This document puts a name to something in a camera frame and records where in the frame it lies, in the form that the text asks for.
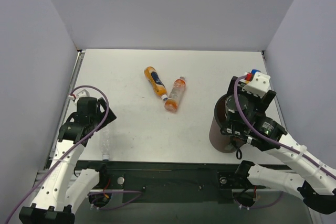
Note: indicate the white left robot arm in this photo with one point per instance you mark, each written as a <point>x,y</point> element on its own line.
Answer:
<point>58,198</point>

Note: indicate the yellow juice bottle blue cap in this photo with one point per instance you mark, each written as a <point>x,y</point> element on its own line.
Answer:
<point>253,71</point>

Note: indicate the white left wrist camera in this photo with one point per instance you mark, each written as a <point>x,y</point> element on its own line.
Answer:
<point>82,93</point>

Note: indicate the orange bottle dark blue label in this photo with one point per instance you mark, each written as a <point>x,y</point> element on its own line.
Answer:
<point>156,83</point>

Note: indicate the clear orange drink bottle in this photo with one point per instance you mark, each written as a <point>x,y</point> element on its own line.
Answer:
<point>176,94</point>

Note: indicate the clear plastic bottle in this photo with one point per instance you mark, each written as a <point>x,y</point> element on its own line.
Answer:
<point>105,143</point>

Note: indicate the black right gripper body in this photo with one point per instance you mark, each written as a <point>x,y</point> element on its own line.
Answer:
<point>237,88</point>

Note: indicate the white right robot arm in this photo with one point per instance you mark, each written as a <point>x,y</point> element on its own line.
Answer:
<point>312,181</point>

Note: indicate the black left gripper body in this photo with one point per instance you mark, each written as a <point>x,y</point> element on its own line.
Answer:
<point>105,114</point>

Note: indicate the aluminium front rail frame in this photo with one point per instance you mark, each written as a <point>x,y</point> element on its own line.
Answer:
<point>154,147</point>

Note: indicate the brown round bin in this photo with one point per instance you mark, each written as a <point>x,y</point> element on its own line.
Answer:
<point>220,142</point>

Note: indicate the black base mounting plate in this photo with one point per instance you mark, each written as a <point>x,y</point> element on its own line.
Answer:
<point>146,182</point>

